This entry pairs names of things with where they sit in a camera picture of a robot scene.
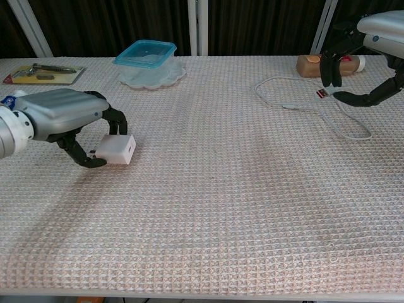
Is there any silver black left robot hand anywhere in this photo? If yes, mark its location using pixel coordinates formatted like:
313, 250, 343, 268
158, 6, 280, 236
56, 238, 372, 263
15, 88, 129, 169

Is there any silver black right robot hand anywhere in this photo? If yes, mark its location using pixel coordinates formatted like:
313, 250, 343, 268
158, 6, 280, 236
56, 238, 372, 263
320, 10, 404, 108

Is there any white USB wall charger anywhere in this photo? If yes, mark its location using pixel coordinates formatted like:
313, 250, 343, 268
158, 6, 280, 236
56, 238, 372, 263
90, 134, 136, 166

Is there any white USB cable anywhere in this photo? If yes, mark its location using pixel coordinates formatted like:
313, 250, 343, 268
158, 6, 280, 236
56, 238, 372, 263
254, 77, 374, 141

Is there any razor on yellow card package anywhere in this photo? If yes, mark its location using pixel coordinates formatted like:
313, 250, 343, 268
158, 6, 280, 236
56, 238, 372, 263
3, 62, 86, 86

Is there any blue white toothpaste tube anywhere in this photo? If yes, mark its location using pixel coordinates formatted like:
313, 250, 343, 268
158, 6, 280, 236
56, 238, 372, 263
0, 89, 28, 110

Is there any brown drink bottle red label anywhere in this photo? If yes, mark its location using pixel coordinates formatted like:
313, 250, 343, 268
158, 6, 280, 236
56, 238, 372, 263
295, 54, 367, 78

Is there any black pleated curtain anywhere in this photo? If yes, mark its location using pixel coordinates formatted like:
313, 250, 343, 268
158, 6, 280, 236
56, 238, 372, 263
0, 0, 404, 59

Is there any clear container with blue lid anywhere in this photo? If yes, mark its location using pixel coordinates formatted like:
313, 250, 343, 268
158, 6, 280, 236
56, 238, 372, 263
112, 39, 177, 86

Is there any clear scalloped plastic tray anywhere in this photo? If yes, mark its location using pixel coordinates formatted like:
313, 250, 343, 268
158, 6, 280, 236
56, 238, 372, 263
118, 58, 187, 91

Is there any woven beige tablecloth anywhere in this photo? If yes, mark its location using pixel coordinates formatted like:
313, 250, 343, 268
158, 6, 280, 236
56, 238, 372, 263
0, 56, 404, 298

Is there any white metal frame post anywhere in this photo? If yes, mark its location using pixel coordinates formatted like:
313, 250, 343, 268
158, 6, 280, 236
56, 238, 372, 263
187, 0, 209, 57
6, 0, 53, 59
309, 0, 339, 55

